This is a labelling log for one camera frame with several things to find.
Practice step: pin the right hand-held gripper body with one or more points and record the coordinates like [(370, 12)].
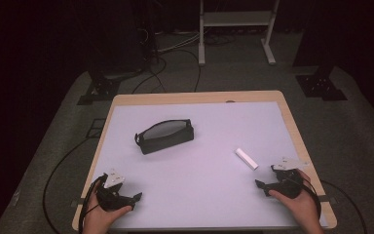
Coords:
[(287, 185)]

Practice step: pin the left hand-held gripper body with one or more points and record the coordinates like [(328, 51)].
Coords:
[(110, 200)]

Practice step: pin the black pencil case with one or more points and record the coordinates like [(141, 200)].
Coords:
[(164, 136)]

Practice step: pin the person's left hand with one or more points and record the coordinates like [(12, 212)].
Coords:
[(99, 217)]

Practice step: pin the person's right hand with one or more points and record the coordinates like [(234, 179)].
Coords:
[(300, 204)]

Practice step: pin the white table mat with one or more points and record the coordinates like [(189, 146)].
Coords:
[(191, 182)]

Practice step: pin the black stand base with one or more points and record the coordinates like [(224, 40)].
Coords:
[(319, 86), (99, 92)]

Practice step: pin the wooden table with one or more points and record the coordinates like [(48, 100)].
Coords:
[(194, 97)]

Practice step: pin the white metal stand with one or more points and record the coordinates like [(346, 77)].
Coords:
[(237, 19)]

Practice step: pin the black square floor frame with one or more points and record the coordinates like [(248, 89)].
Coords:
[(94, 128)]

